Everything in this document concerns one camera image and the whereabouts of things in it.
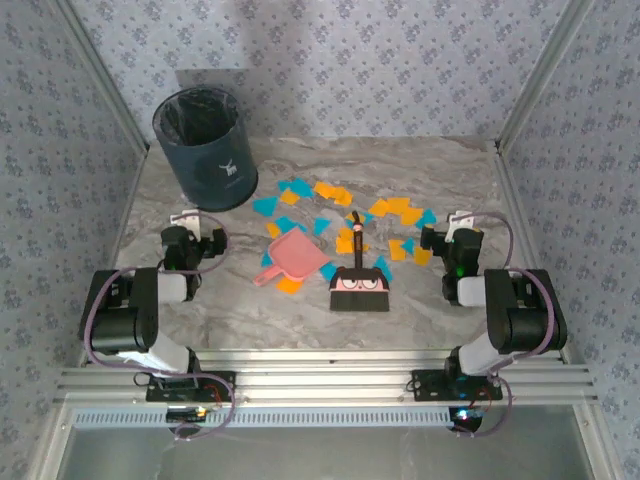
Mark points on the pink plastic dustpan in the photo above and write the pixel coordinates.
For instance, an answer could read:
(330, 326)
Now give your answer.
(295, 255)

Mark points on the black pink hand brush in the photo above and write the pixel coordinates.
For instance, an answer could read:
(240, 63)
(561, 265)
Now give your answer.
(359, 295)

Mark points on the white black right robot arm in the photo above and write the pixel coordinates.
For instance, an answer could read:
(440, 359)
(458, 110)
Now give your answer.
(525, 320)

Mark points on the blue paper scrap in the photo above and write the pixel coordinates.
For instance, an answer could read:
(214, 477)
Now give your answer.
(382, 264)
(286, 223)
(408, 245)
(266, 259)
(302, 188)
(367, 217)
(427, 218)
(265, 205)
(327, 271)
(321, 226)

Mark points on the dark blue waste bin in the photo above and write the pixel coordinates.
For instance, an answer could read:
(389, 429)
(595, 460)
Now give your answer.
(215, 165)

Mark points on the clear plastic bin liner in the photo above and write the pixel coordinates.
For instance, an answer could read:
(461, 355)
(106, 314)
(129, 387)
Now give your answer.
(200, 115)

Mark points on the right controller board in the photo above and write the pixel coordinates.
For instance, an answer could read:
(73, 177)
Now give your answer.
(465, 416)

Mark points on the controller board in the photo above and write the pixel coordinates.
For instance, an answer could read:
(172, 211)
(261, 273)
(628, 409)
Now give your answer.
(465, 416)
(187, 414)

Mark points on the left controller board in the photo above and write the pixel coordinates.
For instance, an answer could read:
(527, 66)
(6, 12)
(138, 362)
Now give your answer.
(187, 414)

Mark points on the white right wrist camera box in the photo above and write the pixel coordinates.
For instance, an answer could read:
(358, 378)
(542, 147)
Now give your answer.
(461, 219)

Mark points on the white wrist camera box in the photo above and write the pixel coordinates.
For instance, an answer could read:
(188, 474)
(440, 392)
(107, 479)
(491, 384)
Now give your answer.
(186, 218)
(461, 219)

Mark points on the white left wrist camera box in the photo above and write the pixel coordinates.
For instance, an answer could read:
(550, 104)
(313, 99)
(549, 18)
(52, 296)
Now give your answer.
(186, 218)

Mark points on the aluminium table side rail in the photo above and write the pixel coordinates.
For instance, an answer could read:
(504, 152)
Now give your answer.
(516, 200)
(131, 200)

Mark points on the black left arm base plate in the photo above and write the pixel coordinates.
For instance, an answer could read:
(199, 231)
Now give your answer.
(225, 381)

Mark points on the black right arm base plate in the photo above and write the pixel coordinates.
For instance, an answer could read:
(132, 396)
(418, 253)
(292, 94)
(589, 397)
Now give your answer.
(425, 386)

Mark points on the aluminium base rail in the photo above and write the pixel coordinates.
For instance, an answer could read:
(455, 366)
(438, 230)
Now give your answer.
(325, 385)

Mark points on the aluminium frame post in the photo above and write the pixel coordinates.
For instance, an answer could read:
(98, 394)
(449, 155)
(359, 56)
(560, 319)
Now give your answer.
(105, 75)
(543, 75)

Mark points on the aluminium frame leg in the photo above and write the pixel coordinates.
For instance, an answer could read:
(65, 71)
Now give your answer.
(602, 450)
(50, 440)

